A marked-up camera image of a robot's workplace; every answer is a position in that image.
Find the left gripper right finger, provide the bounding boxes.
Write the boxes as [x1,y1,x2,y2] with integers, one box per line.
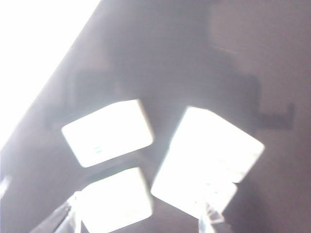
[197,202,225,233]

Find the mahjong tile green red bars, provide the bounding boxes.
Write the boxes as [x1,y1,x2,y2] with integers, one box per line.
[150,106,266,208]
[61,99,155,168]

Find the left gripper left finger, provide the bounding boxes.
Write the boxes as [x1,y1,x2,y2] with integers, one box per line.
[31,190,83,233]

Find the black rectangular desk mat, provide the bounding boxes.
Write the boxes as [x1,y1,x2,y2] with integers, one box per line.
[0,0,311,233]

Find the mahjong tile red character print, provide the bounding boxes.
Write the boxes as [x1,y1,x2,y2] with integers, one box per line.
[77,166,153,228]

